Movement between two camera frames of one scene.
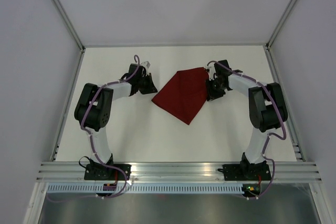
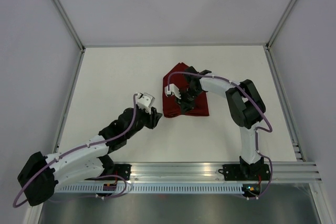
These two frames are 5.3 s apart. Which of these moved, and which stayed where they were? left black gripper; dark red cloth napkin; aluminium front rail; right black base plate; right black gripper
Moved: left black gripper; dark red cloth napkin; right black gripper
Stayed: aluminium front rail; right black base plate
